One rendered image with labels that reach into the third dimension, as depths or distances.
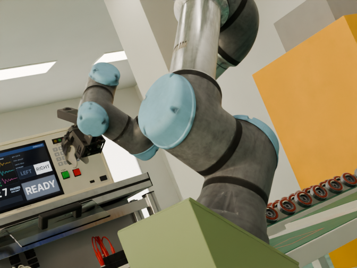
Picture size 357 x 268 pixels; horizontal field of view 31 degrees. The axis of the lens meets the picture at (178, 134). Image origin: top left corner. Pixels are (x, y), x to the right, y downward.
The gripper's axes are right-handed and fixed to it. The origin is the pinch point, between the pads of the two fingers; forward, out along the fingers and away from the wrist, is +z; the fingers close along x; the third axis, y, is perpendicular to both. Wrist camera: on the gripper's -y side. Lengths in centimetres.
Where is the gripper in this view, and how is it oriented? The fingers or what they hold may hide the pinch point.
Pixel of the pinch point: (69, 158)
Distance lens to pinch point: 183.8
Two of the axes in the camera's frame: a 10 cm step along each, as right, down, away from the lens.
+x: 7.5, -2.1, 6.3
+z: -3.4, 6.9, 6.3
